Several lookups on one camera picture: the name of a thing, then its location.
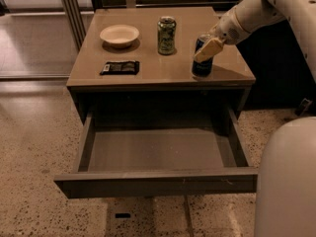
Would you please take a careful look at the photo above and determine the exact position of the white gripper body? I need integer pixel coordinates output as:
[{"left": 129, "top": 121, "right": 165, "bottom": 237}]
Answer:
[{"left": 209, "top": 9, "right": 250, "bottom": 45}]

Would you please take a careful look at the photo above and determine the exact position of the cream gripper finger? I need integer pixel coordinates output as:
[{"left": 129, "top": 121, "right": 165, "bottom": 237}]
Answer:
[{"left": 194, "top": 38, "right": 224, "bottom": 63}]

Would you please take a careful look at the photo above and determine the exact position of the blue pepsi can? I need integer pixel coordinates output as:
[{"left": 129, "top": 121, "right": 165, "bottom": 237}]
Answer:
[{"left": 192, "top": 34, "right": 213, "bottom": 77}]

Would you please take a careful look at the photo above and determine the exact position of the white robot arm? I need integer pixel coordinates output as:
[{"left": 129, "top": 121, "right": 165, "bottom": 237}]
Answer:
[{"left": 194, "top": 0, "right": 316, "bottom": 237}]

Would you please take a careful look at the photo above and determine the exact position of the green soda can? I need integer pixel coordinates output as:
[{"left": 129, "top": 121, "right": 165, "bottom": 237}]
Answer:
[{"left": 157, "top": 16, "right": 177, "bottom": 55}]

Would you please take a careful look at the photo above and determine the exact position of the grey cabinet with tan top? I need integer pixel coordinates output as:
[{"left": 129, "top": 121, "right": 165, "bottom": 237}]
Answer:
[{"left": 67, "top": 7, "right": 255, "bottom": 119}]

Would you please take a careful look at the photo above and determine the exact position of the open grey top drawer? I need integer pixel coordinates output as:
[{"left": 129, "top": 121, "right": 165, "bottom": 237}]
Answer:
[{"left": 54, "top": 108, "right": 258, "bottom": 198}]

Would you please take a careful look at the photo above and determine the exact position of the dark snack packet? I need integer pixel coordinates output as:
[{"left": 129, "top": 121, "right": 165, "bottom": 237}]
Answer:
[{"left": 100, "top": 61, "right": 140, "bottom": 75}]

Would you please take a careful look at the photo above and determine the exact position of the white bowl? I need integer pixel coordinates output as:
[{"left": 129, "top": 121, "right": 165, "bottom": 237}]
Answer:
[{"left": 100, "top": 25, "right": 139, "bottom": 48}]

